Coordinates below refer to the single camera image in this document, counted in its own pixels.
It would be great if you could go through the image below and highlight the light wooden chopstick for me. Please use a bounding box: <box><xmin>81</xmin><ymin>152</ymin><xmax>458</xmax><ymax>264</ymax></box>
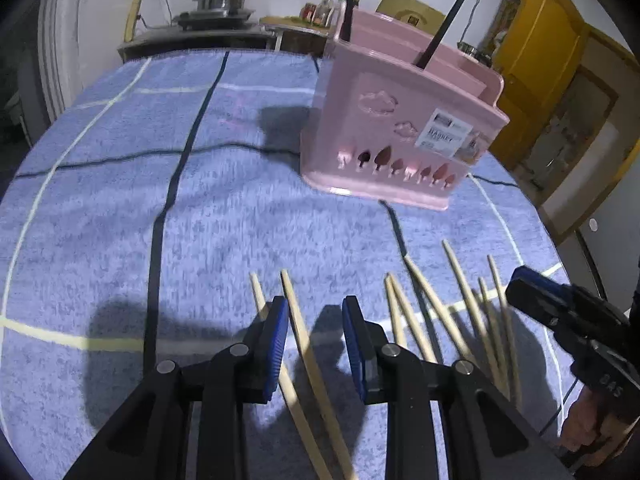
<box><xmin>387</xmin><ymin>273</ymin><xmax>438</xmax><ymax>363</ymax></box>
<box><xmin>478</xmin><ymin>278</ymin><xmax>511</xmax><ymax>399</ymax></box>
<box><xmin>250</xmin><ymin>272</ymin><xmax>332</xmax><ymax>480</ymax></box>
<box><xmin>404</xmin><ymin>255</ymin><xmax>476</xmax><ymax>364</ymax></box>
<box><xmin>442</xmin><ymin>240</ymin><xmax>508</xmax><ymax>392</ymax></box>
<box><xmin>384</xmin><ymin>274</ymin><xmax>408</xmax><ymax>349</ymax></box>
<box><xmin>487</xmin><ymin>255</ymin><xmax>523</xmax><ymax>411</ymax></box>
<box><xmin>280</xmin><ymin>270</ymin><xmax>358</xmax><ymax>480</ymax></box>

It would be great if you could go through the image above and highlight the black chopstick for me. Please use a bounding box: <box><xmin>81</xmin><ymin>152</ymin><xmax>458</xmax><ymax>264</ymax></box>
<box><xmin>340</xmin><ymin>0</ymin><xmax>355</xmax><ymax>42</ymax></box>
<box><xmin>414</xmin><ymin>0</ymin><xmax>465</xmax><ymax>70</ymax></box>

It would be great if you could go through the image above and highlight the metal kitchen shelf left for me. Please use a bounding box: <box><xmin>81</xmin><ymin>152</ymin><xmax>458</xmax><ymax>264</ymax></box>
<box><xmin>117</xmin><ymin>25</ymin><xmax>277</xmax><ymax>63</ymax></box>

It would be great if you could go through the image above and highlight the person's right hand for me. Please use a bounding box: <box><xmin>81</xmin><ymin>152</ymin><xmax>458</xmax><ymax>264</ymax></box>
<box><xmin>560</xmin><ymin>387</ymin><xmax>634</xmax><ymax>467</ymax></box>

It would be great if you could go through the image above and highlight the blue checked tablecloth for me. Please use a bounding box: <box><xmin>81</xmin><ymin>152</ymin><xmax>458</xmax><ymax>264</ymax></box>
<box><xmin>1</xmin><ymin>51</ymin><xmax>566</xmax><ymax>479</ymax></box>

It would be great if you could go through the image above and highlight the pink plastic utensil basket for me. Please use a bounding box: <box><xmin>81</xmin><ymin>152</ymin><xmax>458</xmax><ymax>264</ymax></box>
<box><xmin>300</xmin><ymin>10</ymin><xmax>509</xmax><ymax>210</ymax></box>

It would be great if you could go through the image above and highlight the white electric kettle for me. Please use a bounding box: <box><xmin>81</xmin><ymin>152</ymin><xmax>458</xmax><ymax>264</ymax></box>
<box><xmin>457</xmin><ymin>41</ymin><xmax>492</xmax><ymax>67</ymax></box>

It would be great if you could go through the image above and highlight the yellow wooden door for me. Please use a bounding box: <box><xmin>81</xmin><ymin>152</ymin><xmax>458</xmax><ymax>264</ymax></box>
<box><xmin>490</xmin><ymin>0</ymin><xmax>639</xmax><ymax>243</ymax></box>

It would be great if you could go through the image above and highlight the golden cardboard box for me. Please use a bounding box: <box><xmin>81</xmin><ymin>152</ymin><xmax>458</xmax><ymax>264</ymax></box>
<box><xmin>376</xmin><ymin>0</ymin><xmax>445</xmax><ymax>36</ymax></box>

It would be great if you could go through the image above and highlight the clear plastic bottle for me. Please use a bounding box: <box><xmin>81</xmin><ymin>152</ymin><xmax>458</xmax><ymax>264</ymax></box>
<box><xmin>312</xmin><ymin>0</ymin><xmax>335</xmax><ymax>28</ymax></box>

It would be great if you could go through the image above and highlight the red lid jar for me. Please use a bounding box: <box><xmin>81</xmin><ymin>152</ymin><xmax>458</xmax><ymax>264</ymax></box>
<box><xmin>299</xmin><ymin>2</ymin><xmax>317</xmax><ymax>22</ymax></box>

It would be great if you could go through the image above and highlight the black induction cooker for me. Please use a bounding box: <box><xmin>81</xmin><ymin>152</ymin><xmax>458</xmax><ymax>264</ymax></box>
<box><xmin>171</xmin><ymin>10</ymin><xmax>253</xmax><ymax>30</ymax></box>

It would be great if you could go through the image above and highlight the wooden rolling pin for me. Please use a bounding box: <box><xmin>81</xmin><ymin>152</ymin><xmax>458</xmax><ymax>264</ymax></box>
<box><xmin>124</xmin><ymin>0</ymin><xmax>142</xmax><ymax>42</ymax></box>

